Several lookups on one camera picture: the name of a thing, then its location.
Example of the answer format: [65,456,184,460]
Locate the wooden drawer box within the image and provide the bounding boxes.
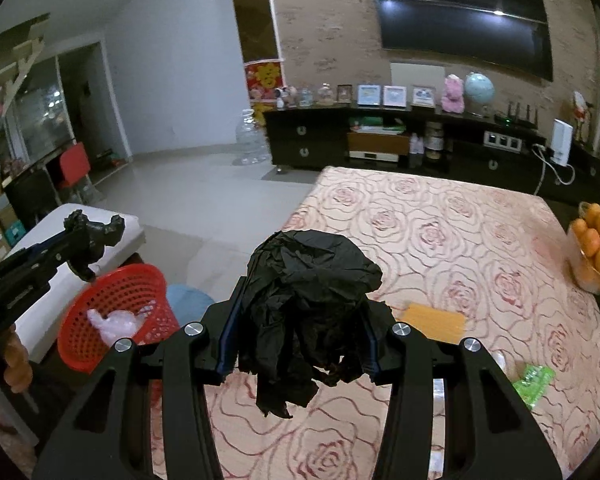
[347,131,411,163]

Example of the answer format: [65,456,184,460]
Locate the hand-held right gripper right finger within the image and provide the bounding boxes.
[362,301,563,480]

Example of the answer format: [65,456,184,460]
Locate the pile of oranges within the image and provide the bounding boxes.
[570,202,600,293]

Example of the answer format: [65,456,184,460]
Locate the white power socket panel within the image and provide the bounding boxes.
[483,131,524,152]

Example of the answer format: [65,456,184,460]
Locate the black chair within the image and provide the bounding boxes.
[5,167,61,231]

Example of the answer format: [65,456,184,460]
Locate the wooden wall shelf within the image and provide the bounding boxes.
[0,12,51,161]

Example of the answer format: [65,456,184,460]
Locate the red chair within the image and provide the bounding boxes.
[59,142,93,191]

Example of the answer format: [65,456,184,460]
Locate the floral pink tablecloth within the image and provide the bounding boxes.
[150,166,600,480]

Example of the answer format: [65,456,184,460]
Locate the white cable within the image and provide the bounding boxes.
[531,144,577,196]

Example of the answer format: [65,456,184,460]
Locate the white wall panel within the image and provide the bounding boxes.
[390,62,447,96]

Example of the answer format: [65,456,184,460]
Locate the person's left hand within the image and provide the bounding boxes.
[1,329,33,393]

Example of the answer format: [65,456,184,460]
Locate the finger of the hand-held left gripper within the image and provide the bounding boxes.
[0,229,83,281]

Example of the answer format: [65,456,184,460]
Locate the red plastic mesh basket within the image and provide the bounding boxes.
[57,264,177,376]

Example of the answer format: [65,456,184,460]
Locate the dark plastic piece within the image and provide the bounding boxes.
[64,210,126,282]

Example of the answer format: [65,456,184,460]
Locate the green snack packet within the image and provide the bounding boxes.
[511,364,556,407]

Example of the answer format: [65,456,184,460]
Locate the orange sponge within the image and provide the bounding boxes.
[402,304,468,345]

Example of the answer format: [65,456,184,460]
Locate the pale blue globe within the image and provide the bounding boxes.
[464,72,496,118]

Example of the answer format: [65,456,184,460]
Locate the black router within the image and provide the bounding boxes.
[495,104,540,128]

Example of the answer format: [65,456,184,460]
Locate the sliding glass door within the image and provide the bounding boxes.
[10,55,76,161]

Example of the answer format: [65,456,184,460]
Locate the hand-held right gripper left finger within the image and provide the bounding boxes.
[32,276,246,480]

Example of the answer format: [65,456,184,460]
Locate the pink plush pig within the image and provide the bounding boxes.
[441,75,467,112]

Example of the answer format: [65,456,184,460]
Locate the red festive wall poster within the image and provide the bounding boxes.
[243,59,286,116]

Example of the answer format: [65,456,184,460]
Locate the glass fruit bowl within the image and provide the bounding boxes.
[566,225,600,296]

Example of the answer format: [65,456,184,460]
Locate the white cushioned sofa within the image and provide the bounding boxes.
[0,203,146,363]

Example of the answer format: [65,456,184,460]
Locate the dark green scrap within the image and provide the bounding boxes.
[237,230,384,419]

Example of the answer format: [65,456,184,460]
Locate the stacked round canisters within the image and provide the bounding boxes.
[425,122,446,161]

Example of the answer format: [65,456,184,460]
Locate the red white santa figure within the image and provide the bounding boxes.
[572,91,593,126]

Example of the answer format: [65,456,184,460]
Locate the clear plastic bag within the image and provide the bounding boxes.
[86,307,153,347]

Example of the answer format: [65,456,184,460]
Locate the black wall television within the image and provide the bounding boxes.
[369,0,554,82]

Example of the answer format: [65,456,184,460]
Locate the black television cabinet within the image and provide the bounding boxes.
[262,105,600,206]

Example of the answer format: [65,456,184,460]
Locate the blue plastic stool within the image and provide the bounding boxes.
[166,284,216,326]

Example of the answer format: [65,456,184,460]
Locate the green flat box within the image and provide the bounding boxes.
[350,116,406,133]

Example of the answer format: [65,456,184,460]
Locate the clear large water bottle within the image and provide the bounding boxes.
[234,109,271,166]

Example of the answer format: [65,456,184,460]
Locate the clear plastic wrapper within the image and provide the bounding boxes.
[490,350,520,386]

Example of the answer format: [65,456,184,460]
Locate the white upright device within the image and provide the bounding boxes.
[551,119,573,167]

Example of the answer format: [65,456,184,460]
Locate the white picture frame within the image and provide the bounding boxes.
[383,85,407,109]
[411,85,437,109]
[356,84,383,107]

